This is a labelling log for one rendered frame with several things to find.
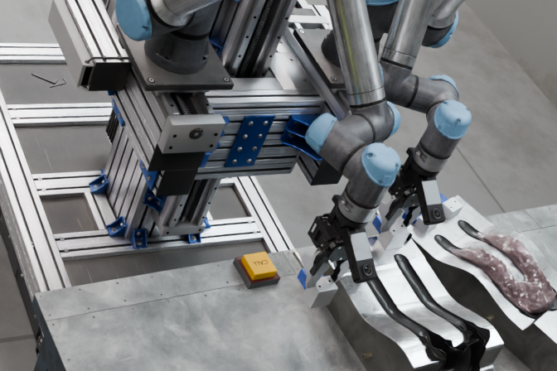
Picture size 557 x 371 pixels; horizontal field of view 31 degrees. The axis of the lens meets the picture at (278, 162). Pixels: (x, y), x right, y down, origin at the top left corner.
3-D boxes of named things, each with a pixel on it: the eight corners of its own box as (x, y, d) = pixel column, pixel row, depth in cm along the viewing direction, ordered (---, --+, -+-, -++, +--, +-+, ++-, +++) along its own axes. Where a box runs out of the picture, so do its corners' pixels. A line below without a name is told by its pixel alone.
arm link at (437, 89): (417, 63, 222) (420, 93, 214) (462, 77, 225) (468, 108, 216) (402, 89, 227) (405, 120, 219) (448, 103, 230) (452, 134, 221)
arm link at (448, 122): (472, 102, 215) (477, 127, 209) (449, 138, 222) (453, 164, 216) (438, 91, 214) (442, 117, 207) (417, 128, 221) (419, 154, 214)
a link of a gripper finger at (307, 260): (297, 270, 211) (321, 240, 206) (310, 291, 207) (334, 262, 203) (286, 270, 209) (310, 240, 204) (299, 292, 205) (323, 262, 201)
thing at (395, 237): (356, 209, 240) (365, 194, 236) (373, 207, 243) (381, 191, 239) (384, 251, 233) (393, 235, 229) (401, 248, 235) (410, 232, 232)
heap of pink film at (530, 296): (445, 253, 244) (459, 232, 239) (482, 229, 256) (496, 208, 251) (527, 328, 234) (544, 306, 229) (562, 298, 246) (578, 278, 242)
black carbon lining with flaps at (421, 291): (349, 267, 227) (365, 239, 221) (403, 257, 236) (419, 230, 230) (432, 393, 207) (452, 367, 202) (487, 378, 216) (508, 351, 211)
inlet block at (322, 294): (281, 262, 216) (289, 245, 213) (300, 258, 219) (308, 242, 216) (310, 309, 209) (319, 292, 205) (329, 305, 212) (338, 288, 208)
